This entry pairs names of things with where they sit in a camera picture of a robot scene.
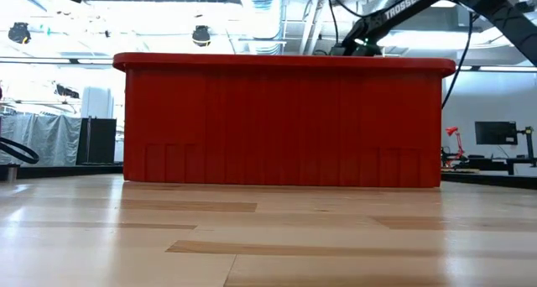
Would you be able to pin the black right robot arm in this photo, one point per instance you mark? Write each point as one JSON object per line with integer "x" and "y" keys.
{"x": 403, "y": 10}

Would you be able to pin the red plastic bin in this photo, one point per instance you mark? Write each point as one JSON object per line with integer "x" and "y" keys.
{"x": 285, "y": 119}

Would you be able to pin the black ceiling dome lamp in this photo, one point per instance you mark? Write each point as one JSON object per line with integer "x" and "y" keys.
{"x": 19, "y": 32}
{"x": 201, "y": 36}

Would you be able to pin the black cabinet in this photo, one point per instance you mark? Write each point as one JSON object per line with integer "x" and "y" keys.
{"x": 96, "y": 141}

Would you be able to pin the white cylinder tank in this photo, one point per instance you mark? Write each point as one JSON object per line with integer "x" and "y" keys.
{"x": 97, "y": 103}

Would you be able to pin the red desk lamp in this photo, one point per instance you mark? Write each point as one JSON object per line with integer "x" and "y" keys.
{"x": 455, "y": 142}

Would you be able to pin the black desk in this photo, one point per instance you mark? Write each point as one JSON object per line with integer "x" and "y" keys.
{"x": 491, "y": 163}

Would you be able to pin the grey tarpaulin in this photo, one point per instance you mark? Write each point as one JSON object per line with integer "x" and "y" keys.
{"x": 42, "y": 139}

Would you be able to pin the black computer monitor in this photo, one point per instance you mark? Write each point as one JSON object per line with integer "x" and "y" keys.
{"x": 496, "y": 132}

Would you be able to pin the silver ventilation duct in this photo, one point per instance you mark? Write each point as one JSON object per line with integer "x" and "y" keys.
{"x": 262, "y": 14}

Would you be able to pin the metal post stub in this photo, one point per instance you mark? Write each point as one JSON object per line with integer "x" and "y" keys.
{"x": 12, "y": 173}

